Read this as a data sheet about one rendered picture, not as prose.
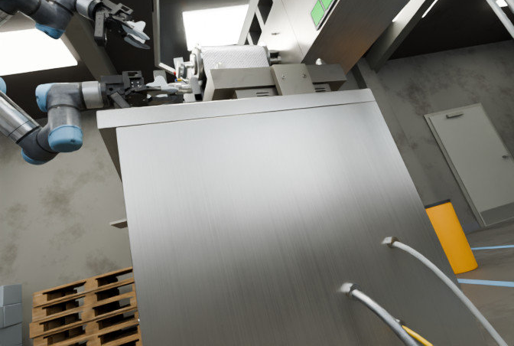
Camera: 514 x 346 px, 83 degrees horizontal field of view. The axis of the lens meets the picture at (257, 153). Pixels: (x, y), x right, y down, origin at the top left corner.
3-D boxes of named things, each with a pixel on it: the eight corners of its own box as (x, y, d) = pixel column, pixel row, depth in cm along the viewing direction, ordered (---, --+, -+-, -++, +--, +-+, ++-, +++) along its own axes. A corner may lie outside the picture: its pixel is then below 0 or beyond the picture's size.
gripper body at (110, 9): (135, 11, 100) (102, -8, 99) (119, 25, 96) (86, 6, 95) (137, 27, 107) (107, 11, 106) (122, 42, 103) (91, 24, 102)
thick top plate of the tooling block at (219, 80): (206, 120, 86) (202, 102, 88) (321, 108, 100) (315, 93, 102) (214, 89, 72) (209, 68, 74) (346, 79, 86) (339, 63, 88)
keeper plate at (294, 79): (281, 104, 76) (269, 69, 79) (314, 101, 79) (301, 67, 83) (284, 99, 73) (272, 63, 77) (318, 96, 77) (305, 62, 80)
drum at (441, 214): (493, 264, 235) (458, 196, 253) (452, 277, 232) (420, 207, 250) (463, 263, 269) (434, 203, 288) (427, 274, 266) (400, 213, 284)
